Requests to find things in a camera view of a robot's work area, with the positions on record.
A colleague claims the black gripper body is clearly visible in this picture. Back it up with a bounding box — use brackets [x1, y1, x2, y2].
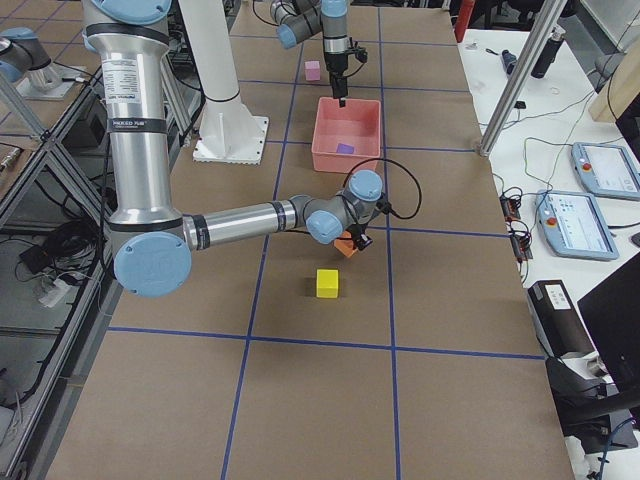
[324, 47, 368, 83]
[347, 197, 391, 240]

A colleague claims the orange foam block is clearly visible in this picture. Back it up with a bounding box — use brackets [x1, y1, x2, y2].
[333, 231, 358, 258]

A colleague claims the purple foam block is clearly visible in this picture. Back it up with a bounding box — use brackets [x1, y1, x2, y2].
[336, 143, 355, 155]

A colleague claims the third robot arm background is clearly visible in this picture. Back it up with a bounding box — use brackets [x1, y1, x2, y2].
[1, 27, 64, 98]

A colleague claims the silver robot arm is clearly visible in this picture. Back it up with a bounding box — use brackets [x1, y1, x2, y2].
[269, 0, 368, 108]
[83, 1, 387, 297]

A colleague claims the pink plastic bin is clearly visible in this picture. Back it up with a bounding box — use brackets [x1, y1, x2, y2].
[311, 97, 381, 173]

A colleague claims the light pink foam block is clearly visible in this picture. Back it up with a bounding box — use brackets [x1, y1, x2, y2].
[304, 60, 321, 82]

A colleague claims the yellow foam block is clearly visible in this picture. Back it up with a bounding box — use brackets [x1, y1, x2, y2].
[316, 269, 339, 299]

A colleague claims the black water bottle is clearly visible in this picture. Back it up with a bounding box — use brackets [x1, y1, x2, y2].
[531, 25, 566, 79]

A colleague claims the near teach pendant tablet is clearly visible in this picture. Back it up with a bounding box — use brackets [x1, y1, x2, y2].
[536, 190, 619, 261]

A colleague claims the teach pendant tablet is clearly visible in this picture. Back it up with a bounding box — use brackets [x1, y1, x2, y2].
[536, 190, 619, 261]
[571, 142, 639, 201]

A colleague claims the black label box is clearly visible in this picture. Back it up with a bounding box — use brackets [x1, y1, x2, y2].
[527, 280, 594, 358]

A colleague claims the far teach pendant tablet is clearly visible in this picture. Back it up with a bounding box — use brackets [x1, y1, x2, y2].
[571, 142, 639, 201]

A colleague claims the black monitor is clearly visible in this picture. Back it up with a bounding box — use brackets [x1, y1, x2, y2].
[578, 254, 639, 390]

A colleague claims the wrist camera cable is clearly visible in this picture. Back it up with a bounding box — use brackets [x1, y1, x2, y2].
[349, 158, 423, 219]

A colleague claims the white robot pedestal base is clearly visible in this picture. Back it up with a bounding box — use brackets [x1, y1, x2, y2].
[181, 1, 269, 165]

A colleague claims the aluminium frame post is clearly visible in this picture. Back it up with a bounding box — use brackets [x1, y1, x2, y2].
[476, 0, 567, 157]

